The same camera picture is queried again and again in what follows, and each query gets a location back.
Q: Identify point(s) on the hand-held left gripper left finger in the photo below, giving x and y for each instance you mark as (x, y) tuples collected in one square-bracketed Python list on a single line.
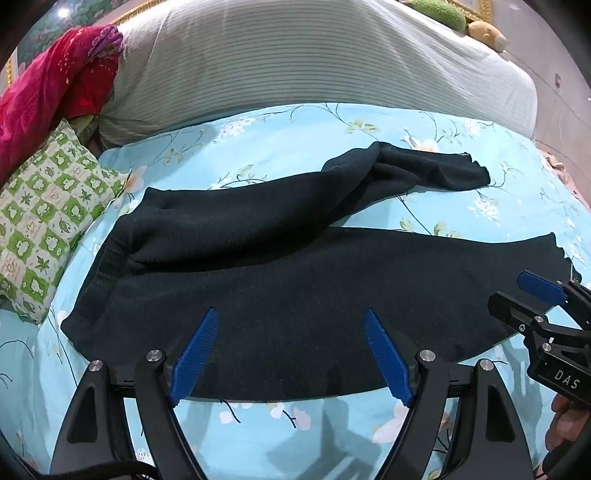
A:
[(196, 357)]

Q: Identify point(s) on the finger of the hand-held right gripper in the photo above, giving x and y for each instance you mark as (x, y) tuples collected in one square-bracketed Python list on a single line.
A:
[(512, 309), (540, 286)]

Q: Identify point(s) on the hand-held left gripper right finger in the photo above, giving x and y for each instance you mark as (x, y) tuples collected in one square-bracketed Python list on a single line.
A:
[(385, 357)]

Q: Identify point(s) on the black pants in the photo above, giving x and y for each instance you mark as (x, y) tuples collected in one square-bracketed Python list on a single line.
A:
[(277, 277)]

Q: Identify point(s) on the person's right hand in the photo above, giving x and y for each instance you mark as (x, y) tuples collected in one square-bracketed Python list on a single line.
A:
[(568, 424)]

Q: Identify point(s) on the pink patterned cloth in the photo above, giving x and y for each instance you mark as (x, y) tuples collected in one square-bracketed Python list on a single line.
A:
[(565, 177)]

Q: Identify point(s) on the green checked pillow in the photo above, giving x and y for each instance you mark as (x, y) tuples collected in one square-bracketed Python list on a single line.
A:
[(46, 207)]

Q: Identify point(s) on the blue floral bedsheet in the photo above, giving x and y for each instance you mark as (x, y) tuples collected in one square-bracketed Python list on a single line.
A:
[(286, 134)]

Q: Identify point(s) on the yellow plush toy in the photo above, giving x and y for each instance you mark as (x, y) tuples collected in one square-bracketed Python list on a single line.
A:
[(485, 32)]

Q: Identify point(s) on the green plush toy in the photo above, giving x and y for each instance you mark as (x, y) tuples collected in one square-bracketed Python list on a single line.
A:
[(438, 11)]

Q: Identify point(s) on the red embroidered cloth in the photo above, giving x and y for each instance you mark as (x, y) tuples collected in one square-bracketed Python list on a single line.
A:
[(51, 87)]

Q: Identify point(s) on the grey striped bolster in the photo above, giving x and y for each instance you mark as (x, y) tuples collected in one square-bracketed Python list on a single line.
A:
[(300, 60)]

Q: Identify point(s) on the white wall socket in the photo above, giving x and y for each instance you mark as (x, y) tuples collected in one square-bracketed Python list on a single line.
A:
[(557, 81)]

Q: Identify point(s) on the gold picture frame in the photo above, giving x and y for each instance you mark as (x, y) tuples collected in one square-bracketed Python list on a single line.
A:
[(123, 18), (480, 8)]

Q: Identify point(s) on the landscape wall poster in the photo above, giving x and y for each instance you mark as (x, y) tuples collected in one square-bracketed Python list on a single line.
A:
[(51, 27)]

